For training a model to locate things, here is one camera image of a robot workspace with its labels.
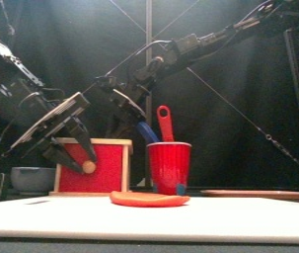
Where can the red drawer with wooden knob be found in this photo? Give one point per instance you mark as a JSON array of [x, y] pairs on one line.
[[108, 171]]

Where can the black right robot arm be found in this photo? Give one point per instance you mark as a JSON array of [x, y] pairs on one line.
[[209, 39]]

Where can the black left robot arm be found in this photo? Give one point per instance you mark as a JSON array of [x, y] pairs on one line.
[[7, 95]]

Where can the grey-blue bowl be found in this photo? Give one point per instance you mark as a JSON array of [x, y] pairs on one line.
[[33, 179]]

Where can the light wooden drawer box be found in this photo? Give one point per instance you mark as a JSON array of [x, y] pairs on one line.
[[128, 164]]

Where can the blue plastic utensil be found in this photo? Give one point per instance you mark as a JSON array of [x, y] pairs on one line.
[[149, 131]]

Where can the red plastic utensil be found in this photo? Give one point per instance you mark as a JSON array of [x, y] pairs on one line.
[[166, 126]]

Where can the red plastic cup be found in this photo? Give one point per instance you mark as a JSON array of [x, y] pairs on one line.
[[169, 168]]

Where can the white cutting board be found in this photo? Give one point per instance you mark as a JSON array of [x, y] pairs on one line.
[[156, 220]]

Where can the pink tray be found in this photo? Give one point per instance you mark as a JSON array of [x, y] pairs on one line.
[[261, 194]]

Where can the grey vertical frame pole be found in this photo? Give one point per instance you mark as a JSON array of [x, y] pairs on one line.
[[149, 26]]

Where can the black frame post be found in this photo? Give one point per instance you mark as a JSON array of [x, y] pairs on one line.
[[297, 99]]

